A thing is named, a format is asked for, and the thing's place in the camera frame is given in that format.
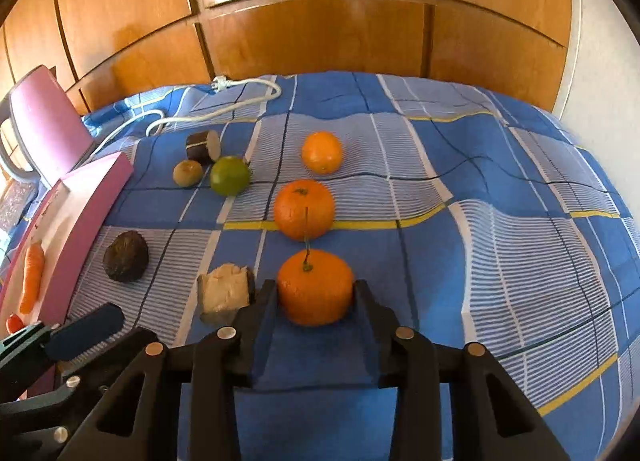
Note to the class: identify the wooden wardrobe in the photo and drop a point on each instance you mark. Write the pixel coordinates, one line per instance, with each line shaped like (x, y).
(320, 41)

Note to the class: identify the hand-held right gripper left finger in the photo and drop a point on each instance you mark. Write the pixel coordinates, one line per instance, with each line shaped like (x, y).
(262, 321)

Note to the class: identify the dark brown cylinder block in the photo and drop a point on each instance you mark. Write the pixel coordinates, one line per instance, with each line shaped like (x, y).
(202, 146)

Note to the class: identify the orange carrot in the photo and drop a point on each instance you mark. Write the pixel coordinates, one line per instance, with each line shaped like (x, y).
(32, 276)

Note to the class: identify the brown kiwi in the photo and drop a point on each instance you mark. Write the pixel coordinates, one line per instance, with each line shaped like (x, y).
(187, 173)

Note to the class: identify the small red tomato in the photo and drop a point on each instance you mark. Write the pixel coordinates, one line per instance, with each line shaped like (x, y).
(14, 322)

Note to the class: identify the green lime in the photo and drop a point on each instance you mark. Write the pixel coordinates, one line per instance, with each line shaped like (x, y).
(230, 176)

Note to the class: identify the dark wrinkled avocado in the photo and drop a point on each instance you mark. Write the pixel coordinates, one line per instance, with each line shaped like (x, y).
(125, 257)

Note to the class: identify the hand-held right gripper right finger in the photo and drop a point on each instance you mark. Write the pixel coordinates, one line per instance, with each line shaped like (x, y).
(367, 321)

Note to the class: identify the large orange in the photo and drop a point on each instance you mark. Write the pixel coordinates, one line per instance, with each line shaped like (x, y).
(304, 211)

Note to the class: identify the small smooth orange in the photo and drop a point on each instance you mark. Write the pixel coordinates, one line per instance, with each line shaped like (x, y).
(322, 152)

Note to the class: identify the orange with stem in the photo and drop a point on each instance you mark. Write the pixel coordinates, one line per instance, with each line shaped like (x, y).
(315, 291)

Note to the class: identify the blue plaid blanket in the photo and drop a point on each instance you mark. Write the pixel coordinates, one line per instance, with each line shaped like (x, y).
(500, 241)

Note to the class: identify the pink box with lid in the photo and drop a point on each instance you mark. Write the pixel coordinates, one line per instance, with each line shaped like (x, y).
(95, 211)

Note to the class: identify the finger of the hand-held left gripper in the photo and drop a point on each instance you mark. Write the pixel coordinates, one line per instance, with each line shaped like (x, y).
(90, 331)
(45, 411)

